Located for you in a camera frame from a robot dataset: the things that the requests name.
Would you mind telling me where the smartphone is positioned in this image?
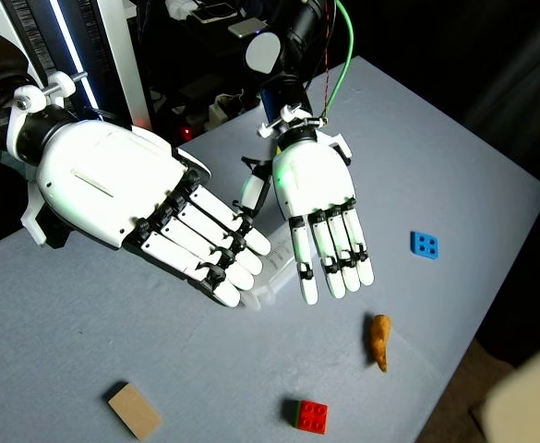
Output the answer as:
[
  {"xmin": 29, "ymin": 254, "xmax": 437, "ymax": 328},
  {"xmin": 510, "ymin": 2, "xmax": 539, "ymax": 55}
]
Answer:
[{"xmin": 189, "ymin": 2, "xmax": 239, "ymax": 25}]

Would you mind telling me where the blue four-hole block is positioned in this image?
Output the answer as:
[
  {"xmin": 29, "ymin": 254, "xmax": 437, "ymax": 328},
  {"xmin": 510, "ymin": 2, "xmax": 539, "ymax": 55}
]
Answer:
[{"xmin": 409, "ymin": 230, "xmax": 440, "ymax": 261}]

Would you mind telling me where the grey table cloth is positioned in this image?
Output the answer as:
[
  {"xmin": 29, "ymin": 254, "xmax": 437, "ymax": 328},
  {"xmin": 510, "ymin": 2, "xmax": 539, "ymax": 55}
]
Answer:
[{"xmin": 0, "ymin": 55, "xmax": 540, "ymax": 443}]

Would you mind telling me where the plain wooden block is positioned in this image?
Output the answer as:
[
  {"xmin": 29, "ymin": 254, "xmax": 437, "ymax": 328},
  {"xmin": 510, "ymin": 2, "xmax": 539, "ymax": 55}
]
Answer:
[{"xmin": 107, "ymin": 382, "xmax": 164, "ymax": 442}]

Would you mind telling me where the clear plastic bottle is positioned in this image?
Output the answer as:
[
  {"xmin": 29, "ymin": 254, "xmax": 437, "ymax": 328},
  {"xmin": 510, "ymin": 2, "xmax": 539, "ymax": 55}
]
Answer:
[{"xmin": 241, "ymin": 224, "xmax": 299, "ymax": 311}]

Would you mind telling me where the green toy brick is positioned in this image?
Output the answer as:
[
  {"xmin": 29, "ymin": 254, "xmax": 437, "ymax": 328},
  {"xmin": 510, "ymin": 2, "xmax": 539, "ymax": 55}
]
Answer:
[{"xmin": 282, "ymin": 398, "xmax": 302, "ymax": 428}]

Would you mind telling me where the brown toy fried chicken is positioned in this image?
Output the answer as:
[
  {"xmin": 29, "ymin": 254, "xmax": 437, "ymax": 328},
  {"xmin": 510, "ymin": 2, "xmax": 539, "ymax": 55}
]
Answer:
[{"xmin": 369, "ymin": 314, "xmax": 393, "ymax": 374}]

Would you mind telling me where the silver flat box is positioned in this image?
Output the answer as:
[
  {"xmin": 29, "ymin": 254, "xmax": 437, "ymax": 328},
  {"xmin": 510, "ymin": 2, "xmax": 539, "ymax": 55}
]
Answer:
[{"xmin": 227, "ymin": 17, "xmax": 269, "ymax": 41}]

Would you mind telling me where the green cable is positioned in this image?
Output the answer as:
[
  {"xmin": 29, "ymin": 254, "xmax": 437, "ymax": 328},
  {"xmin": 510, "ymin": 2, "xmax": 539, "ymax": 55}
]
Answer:
[{"xmin": 321, "ymin": 0, "xmax": 354, "ymax": 119}]

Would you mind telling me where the white robot torso column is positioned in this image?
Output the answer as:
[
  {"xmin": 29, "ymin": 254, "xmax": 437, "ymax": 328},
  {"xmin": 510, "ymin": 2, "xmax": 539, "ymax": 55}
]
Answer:
[{"xmin": 0, "ymin": 0, "xmax": 153, "ymax": 133}]

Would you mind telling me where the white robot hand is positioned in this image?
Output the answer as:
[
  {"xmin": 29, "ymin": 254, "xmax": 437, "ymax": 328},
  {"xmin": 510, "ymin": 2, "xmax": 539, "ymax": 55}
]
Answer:
[
  {"xmin": 19, "ymin": 119, "xmax": 273, "ymax": 309},
  {"xmin": 237, "ymin": 131, "xmax": 376, "ymax": 306}
]

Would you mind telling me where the red toy brick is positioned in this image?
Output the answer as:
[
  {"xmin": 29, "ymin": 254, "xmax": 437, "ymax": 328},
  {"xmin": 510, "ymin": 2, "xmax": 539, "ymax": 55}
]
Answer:
[{"xmin": 295, "ymin": 400, "xmax": 330, "ymax": 435}]

